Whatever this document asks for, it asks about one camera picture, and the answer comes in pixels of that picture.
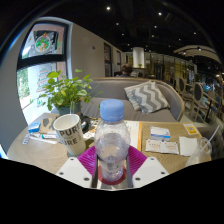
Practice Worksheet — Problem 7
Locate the group of ceiling spotlights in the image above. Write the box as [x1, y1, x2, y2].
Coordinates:
[104, 4, 204, 51]

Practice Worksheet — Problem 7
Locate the group of dining chairs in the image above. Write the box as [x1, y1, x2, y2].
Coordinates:
[173, 74, 224, 123]

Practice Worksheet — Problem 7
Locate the grey curved sofa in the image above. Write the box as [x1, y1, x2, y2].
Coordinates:
[79, 77, 186, 123]

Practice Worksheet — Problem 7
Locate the pill blister pack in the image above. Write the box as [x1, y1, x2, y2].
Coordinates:
[21, 133, 32, 145]

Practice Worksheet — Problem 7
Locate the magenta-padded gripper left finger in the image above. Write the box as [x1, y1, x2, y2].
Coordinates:
[55, 145, 100, 189]

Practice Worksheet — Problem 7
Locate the flat blue white box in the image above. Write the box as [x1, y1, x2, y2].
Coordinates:
[27, 121, 42, 134]

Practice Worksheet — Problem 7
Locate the small black round object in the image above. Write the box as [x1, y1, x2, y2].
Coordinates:
[79, 114, 92, 133]

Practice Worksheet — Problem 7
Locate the clear blue-capped water bottle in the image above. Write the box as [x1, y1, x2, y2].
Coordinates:
[93, 98, 132, 183]

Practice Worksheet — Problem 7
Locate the small white blue packet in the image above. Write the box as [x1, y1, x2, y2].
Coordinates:
[149, 125, 172, 142]

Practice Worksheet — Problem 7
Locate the window with festive decals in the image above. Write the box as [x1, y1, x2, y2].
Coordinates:
[16, 21, 69, 111]

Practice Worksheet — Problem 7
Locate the yellow square table sticker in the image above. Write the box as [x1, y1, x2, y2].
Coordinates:
[183, 123, 200, 136]

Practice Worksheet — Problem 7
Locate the printed menu sheet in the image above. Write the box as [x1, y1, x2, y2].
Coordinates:
[82, 118, 101, 140]

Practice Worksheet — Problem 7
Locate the white flat sachet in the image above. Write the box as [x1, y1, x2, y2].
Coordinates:
[161, 140, 180, 155]
[144, 138, 163, 154]

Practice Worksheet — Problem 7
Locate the white orange flat box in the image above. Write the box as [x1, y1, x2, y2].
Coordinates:
[123, 119, 143, 152]

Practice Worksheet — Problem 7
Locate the green potted plant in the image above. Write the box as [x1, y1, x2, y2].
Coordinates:
[36, 68, 101, 116]

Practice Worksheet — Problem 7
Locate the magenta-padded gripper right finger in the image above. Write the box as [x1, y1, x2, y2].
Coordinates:
[125, 145, 170, 189]

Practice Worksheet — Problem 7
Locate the white paper napkin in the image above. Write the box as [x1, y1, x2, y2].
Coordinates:
[178, 135, 199, 157]

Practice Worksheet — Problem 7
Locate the white mug with black lettering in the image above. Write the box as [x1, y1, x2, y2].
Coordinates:
[52, 113, 87, 158]

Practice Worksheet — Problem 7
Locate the grey white chevron cushion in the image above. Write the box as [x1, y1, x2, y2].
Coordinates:
[123, 80, 171, 115]

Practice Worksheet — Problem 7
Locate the dark tufted armchair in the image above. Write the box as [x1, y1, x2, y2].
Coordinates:
[196, 123, 224, 161]

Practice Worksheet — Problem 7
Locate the person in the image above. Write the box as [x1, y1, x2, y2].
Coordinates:
[118, 63, 134, 78]

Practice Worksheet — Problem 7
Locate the white green tube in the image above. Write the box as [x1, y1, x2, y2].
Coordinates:
[41, 133, 58, 140]

